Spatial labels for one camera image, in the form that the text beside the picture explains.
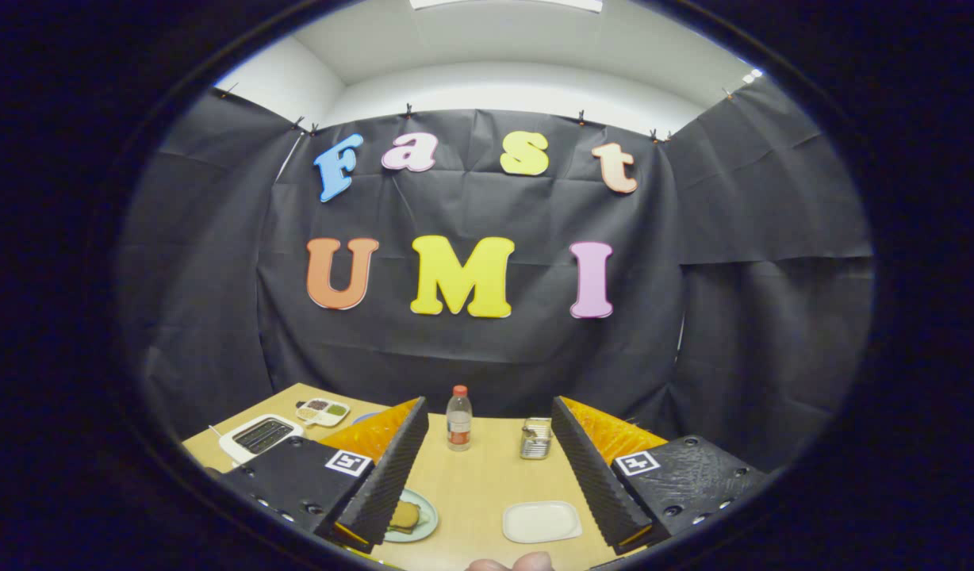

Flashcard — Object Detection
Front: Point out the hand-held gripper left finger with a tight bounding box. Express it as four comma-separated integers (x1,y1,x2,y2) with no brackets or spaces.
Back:
214,397,430,554

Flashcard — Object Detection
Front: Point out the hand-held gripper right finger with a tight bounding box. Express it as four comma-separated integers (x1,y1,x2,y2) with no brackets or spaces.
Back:
550,396,769,556

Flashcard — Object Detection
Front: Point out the brown toast slice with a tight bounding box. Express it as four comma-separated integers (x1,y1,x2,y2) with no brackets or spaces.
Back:
388,500,421,534

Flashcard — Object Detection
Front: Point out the white toaster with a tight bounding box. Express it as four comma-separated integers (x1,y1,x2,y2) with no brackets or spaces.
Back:
218,414,305,465

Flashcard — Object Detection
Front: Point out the white rectangular dish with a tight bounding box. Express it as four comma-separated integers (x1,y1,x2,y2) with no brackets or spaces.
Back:
502,500,583,545

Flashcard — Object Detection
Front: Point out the white divided seasoning tray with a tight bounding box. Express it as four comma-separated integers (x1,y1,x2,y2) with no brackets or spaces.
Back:
295,398,351,427

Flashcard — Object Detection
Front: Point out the metal mesh utensil holder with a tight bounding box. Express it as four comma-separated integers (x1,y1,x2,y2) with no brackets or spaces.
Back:
520,418,553,461

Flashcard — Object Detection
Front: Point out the light green plate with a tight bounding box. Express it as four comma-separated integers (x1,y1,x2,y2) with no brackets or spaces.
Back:
382,488,439,544

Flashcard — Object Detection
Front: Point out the clear bottle red cap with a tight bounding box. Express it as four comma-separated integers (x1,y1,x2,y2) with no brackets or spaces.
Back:
446,385,474,452

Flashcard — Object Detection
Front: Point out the black backdrop cloth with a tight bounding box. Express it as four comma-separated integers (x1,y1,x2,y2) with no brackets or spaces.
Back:
116,75,875,473

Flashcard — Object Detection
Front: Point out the ceiling light panel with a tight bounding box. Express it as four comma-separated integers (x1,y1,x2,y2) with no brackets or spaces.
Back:
409,0,604,13

